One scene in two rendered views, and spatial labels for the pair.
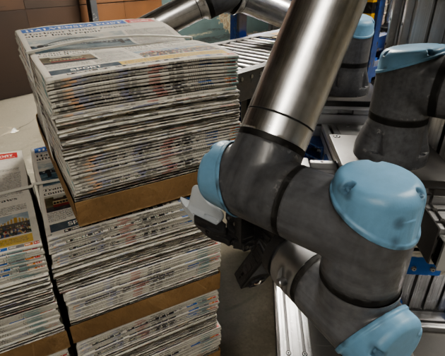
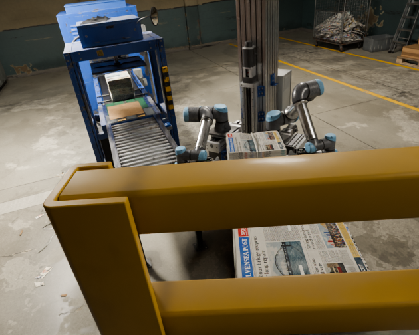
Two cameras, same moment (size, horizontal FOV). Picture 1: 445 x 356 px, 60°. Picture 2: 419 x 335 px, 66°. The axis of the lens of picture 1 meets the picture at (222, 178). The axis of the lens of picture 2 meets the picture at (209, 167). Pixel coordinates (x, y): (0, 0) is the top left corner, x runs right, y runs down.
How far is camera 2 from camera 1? 215 cm
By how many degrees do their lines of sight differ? 50
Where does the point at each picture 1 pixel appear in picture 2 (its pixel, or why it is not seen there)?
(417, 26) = (256, 106)
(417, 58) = (279, 115)
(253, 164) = (317, 142)
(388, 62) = (273, 118)
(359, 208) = (333, 138)
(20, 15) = not seen: outside the picture
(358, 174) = (329, 135)
